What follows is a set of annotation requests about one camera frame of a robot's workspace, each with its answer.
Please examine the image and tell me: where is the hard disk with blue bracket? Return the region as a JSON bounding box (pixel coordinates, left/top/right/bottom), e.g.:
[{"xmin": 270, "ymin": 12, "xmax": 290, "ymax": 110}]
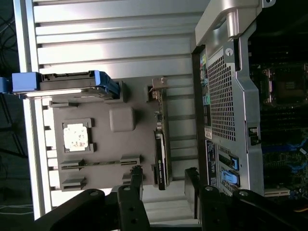
[{"xmin": 0, "ymin": 70, "xmax": 121, "ymax": 101}]

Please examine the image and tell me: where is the silver CPU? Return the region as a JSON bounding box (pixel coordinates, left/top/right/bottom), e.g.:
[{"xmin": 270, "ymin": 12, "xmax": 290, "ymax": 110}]
[{"xmin": 63, "ymin": 123, "xmax": 89, "ymax": 153}]

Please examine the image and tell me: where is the blue slot retention clip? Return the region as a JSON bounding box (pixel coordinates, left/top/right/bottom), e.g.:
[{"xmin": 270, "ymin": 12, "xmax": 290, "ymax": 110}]
[
  {"xmin": 229, "ymin": 155, "xmax": 241, "ymax": 172},
  {"xmin": 219, "ymin": 169, "xmax": 242, "ymax": 189}
]

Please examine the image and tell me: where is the grey parts rack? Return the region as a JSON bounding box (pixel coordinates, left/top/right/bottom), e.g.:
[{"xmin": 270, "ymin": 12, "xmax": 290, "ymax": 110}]
[{"xmin": 42, "ymin": 77, "xmax": 174, "ymax": 193}]

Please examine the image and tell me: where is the CPU socket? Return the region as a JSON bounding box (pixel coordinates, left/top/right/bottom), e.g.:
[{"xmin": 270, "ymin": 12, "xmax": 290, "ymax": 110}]
[{"xmin": 262, "ymin": 66, "xmax": 308, "ymax": 107}]

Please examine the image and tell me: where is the open PC case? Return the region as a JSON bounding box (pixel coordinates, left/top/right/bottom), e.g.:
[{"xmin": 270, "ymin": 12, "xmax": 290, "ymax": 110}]
[{"xmin": 191, "ymin": 0, "xmax": 308, "ymax": 200}]

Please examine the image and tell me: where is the green motherboard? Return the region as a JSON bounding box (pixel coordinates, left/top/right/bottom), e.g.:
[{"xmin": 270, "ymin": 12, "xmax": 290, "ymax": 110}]
[{"xmin": 249, "ymin": 61, "xmax": 308, "ymax": 194}]

